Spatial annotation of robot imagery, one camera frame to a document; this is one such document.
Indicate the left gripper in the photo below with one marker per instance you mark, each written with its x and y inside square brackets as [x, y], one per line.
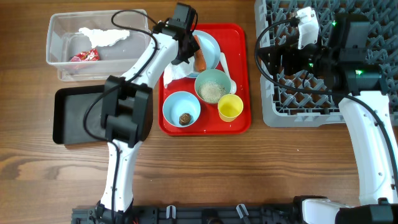
[181, 57]

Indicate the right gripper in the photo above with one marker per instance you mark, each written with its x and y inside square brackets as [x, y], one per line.
[277, 59]

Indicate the orange carrot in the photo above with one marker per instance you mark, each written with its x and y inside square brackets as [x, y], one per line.
[200, 64]

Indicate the green bowl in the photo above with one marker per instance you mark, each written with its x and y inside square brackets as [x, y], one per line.
[212, 75]

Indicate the pile of white rice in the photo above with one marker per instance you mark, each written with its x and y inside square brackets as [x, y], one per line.
[211, 91]

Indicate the brown shiitake mushroom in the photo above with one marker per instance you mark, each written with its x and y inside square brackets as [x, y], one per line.
[185, 119]

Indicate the yellow cup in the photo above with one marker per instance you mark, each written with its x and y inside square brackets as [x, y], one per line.
[230, 106]

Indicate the small white tissue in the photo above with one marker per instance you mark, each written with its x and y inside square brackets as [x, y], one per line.
[104, 38]

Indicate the red snack wrapper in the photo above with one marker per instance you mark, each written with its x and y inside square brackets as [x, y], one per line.
[86, 56]

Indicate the large white tissue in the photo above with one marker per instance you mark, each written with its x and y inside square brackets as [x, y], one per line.
[176, 72]

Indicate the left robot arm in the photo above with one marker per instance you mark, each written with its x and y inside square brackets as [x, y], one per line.
[127, 108]

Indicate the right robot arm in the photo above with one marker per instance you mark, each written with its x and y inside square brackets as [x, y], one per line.
[361, 92]

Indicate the grey dishwasher rack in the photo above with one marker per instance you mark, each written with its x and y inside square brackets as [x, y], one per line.
[283, 108]

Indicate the light blue plate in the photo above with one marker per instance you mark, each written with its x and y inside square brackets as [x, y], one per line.
[210, 48]

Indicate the light blue bowl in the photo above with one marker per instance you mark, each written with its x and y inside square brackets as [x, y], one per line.
[178, 103]

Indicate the white plastic spoon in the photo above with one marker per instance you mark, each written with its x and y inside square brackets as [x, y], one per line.
[224, 65]

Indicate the red serving tray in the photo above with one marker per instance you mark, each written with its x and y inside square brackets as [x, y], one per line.
[231, 39]

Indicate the clear plastic bin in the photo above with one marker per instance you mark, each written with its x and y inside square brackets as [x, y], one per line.
[64, 41]

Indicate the black plastic tray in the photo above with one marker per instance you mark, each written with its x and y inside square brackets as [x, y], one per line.
[69, 110]

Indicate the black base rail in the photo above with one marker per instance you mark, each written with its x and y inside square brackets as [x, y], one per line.
[266, 214]

